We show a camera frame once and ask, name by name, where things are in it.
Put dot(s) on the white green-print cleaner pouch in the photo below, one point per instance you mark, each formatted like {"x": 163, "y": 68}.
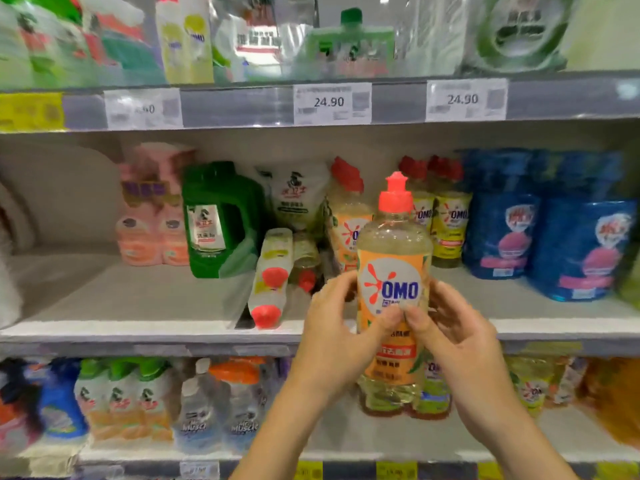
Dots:
{"x": 295, "y": 195}

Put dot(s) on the slim white red-capped bottle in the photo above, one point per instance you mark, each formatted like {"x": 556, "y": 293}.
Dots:
{"x": 306, "y": 265}
{"x": 270, "y": 280}

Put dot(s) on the yellow-capped pink-label cleaner bottle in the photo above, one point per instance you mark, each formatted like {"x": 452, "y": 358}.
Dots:
{"x": 18, "y": 425}

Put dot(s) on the person's left forearm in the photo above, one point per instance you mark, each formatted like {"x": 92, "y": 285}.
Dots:
{"x": 285, "y": 440}

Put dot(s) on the white orange-trigger spray bottle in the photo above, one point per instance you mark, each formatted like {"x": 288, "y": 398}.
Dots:
{"x": 12, "y": 265}

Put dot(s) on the person's left hand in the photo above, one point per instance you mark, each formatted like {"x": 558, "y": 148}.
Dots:
{"x": 340, "y": 345}

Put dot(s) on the white red-capped cleaner bottle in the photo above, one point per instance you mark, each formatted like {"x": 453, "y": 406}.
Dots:
{"x": 198, "y": 40}
{"x": 170, "y": 40}

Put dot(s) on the green capped cleaner bottle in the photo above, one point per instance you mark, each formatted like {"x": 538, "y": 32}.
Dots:
{"x": 220, "y": 225}

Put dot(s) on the blue pump cleaner bottle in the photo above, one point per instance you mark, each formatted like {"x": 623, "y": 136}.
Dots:
{"x": 585, "y": 240}

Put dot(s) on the yellow price tag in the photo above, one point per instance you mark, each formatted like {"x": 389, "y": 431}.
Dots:
{"x": 397, "y": 470}
{"x": 30, "y": 112}

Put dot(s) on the small yellow red-capped bottle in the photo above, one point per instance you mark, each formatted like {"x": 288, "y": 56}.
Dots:
{"x": 395, "y": 255}
{"x": 345, "y": 230}
{"x": 452, "y": 220}
{"x": 440, "y": 165}
{"x": 418, "y": 195}
{"x": 340, "y": 167}

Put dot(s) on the white price tag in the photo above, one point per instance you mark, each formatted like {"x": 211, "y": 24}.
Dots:
{"x": 332, "y": 104}
{"x": 467, "y": 100}
{"x": 143, "y": 110}
{"x": 199, "y": 470}

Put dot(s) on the row of green pump bottles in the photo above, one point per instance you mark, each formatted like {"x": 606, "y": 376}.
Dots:
{"x": 40, "y": 40}

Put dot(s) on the red green-label detergent pouch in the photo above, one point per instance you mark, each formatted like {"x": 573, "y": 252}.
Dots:
{"x": 435, "y": 390}
{"x": 380, "y": 400}

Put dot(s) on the person's right forearm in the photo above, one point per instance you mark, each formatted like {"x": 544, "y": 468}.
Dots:
{"x": 525, "y": 450}

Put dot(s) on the person's right hand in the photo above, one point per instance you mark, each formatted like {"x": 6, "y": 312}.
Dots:
{"x": 475, "y": 370}

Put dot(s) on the blue spray bottle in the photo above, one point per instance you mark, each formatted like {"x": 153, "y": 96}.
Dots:
{"x": 62, "y": 405}

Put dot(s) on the row of white green-capped bottles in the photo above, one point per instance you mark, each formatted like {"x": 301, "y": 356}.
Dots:
{"x": 125, "y": 400}

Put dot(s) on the small green white cleaner pouch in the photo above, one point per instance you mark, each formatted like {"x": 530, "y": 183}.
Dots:
{"x": 520, "y": 30}

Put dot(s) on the pink twin spray bottle pack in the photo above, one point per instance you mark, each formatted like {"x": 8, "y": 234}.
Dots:
{"x": 155, "y": 215}

